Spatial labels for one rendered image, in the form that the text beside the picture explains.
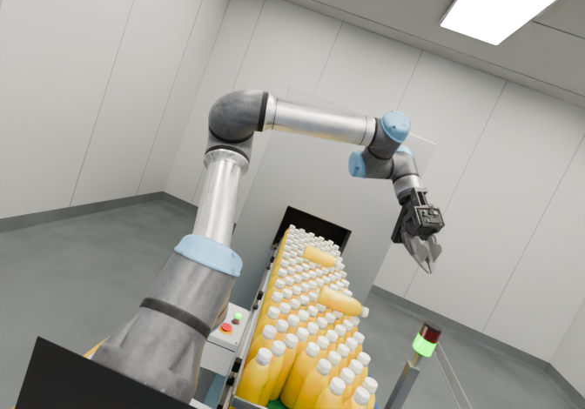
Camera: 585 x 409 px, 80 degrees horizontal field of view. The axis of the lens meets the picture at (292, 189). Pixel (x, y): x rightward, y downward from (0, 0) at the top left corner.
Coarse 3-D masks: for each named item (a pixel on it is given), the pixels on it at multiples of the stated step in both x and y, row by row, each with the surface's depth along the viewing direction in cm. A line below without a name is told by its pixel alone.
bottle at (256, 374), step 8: (256, 360) 95; (248, 368) 95; (256, 368) 94; (264, 368) 94; (248, 376) 94; (256, 376) 93; (264, 376) 94; (240, 384) 95; (248, 384) 93; (256, 384) 93; (264, 384) 94; (240, 392) 94; (248, 392) 93; (256, 392) 94; (256, 400) 95; (232, 408) 95
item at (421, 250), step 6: (414, 240) 88; (414, 246) 88; (420, 246) 86; (426, 246) 84; (420, 252) 86; (426, 252) 84; (414, 258) 87; (420, 258) 86; (420, 264) 85; (426, 264) 86; (426, 270) 85
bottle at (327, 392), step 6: (324, 390) 96; (330, 390) 95; (318, 396) 97; (324, 396) 95; (330, 396) 94; (336, 396) 94; (318, 402) 95; (324, 402) 94; (330, 402) 93; (336, 402) 93; (342, 402) 95; (318, 408) 95; (324, 408) 93; (330, 408) 93; (336, 408) 93
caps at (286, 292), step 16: (288, 240) 206; (304, 240) 219; (288, 256) 181; (288, 272) 162; (304, 272) 165; (320, 272) 174; (336, 272) 183; (304, 288) 150; (336, 288) 162; (288, 320) 120; (320, 320) 126; (352, 320) 138; (336, 336) 119
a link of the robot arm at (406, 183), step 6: (396, 180) 96; (402, 180) 94; (408, 180) 93; (414, 180) 93; (420, 180) 96; (396, 186) 95; (402, 186) 94; (408, 186) 93; (414, 186) 92; (420, 186) 93; (396, 192) 95; (402, 192) 94
